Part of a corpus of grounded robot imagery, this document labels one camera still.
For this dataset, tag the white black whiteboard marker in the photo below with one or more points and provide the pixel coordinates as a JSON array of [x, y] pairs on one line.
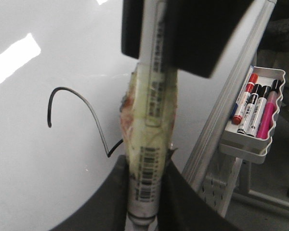
[[153, 114]]

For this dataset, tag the red magnet taped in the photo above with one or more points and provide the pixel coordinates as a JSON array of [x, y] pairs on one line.
[[126, 111]]

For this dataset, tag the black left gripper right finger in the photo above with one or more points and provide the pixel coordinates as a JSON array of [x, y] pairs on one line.
[[181, 209]]

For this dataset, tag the grey marker tray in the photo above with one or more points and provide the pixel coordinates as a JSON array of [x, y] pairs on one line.
[[246, 147]]

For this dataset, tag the pink marker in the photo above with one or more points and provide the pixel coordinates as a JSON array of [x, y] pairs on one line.
[[270, 108]]

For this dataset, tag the white black marker in tray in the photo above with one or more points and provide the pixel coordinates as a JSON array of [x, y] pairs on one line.
[[258, 112]]

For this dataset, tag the white whiteboard with aluminium frame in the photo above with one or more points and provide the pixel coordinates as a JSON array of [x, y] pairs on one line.
[[46, 174]]

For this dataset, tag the red capped marker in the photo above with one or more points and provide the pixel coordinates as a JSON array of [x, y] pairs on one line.
[[236, 119]]

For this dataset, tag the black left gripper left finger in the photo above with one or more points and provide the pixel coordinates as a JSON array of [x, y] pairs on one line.
[[106, 209]]

